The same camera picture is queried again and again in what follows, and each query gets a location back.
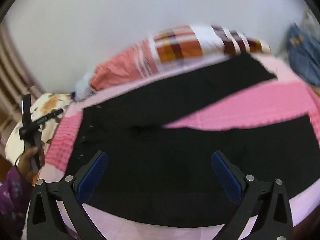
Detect black pants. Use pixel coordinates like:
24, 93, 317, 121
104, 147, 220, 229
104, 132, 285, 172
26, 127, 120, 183
65, 53, 320, 228

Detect checked orange and pink pillow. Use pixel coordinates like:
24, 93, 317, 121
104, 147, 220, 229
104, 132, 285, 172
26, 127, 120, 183
71, 25, 272, 103

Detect pink bed sheet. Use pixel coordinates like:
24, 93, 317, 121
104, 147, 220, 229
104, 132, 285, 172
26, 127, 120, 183
25, 52, 320, 240

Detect floral cream pillow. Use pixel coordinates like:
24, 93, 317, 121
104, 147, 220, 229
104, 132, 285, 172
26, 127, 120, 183
5, 93, 73, 170

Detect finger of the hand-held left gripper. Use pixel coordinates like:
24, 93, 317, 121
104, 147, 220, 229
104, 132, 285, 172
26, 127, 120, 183
21, 94, 32, 127
32, 108, 64, 131

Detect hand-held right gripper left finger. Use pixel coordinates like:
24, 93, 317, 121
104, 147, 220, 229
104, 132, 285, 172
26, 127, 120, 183
26, 150, 108, 240

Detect person's left hand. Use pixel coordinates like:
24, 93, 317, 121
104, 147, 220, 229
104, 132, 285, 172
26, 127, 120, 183
17, 146, 46, 187

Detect blue checked cloth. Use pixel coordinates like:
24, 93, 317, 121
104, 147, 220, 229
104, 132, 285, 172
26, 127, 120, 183
285, 22, 320, 85

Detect white floral cloth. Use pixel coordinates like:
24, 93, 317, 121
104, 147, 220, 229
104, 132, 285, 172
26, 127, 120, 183
304, 9, 320, 33

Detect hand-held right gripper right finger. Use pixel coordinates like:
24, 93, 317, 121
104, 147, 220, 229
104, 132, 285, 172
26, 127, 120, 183
211, 150, 293, 240

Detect beige striped curtain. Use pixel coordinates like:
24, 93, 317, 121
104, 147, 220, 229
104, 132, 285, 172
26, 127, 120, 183
0, 25, 43, 130

